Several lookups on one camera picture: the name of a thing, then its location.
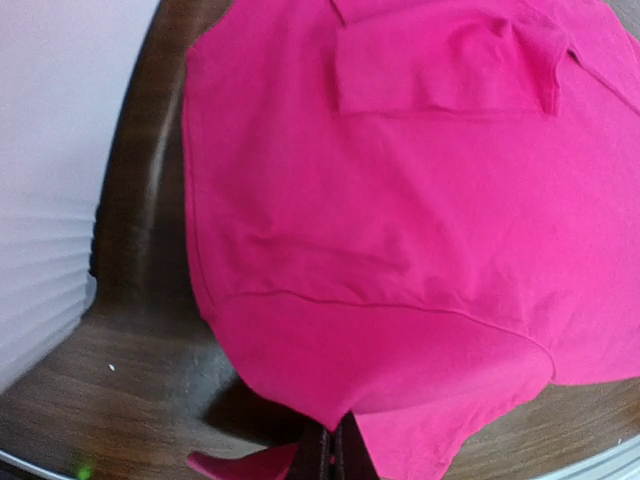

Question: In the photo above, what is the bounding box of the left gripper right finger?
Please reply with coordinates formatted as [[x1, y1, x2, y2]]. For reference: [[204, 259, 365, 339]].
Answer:
[[333, 413, 380, 480]]

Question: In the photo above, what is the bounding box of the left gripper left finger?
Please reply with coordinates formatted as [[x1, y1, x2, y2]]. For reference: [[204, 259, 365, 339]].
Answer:
[[287, 422, 331, 480]]

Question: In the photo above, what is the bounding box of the red garment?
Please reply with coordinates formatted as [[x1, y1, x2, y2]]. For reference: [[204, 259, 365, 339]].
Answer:
[[183, 1, 639, 479]]

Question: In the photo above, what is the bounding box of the white plastic laundry bin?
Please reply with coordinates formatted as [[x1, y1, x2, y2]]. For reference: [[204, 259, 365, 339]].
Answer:
[[1, 1, 158, 387]]

